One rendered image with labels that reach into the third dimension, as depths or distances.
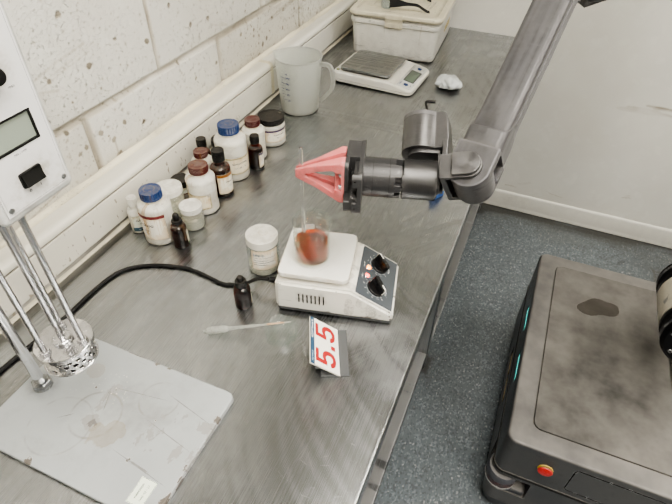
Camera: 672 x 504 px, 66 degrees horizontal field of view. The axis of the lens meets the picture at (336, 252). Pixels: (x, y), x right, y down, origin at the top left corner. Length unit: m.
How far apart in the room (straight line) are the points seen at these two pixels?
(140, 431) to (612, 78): 1.94
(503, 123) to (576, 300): 0.94
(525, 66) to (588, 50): 1.39
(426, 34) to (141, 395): 1.39
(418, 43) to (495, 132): 1.12
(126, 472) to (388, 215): 0.68
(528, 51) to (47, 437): 0.85
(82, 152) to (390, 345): 0.66
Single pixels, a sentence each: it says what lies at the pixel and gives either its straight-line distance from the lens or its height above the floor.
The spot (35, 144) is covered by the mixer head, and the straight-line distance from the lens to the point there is 0.50.
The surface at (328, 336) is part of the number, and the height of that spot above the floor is 0.77.
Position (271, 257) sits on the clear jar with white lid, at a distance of 0.94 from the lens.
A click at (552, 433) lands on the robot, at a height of 0.36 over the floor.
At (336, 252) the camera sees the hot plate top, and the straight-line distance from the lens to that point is 0.88.
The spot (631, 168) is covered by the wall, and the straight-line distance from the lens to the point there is 2.38.
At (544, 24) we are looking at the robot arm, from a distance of 0.83.
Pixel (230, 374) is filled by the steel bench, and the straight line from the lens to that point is 0.83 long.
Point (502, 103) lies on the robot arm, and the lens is 0.76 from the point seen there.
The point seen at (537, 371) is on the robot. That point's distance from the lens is 1.40.
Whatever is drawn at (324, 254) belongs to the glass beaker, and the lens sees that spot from 0.83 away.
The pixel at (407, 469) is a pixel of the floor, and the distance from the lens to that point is 1.59.
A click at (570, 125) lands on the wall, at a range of 2.29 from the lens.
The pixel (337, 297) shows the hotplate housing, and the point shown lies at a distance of 0.85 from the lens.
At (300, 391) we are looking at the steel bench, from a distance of 0.80.
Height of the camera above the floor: 1.43
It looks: 42 degrees down
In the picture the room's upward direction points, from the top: 1 degrees clockwise
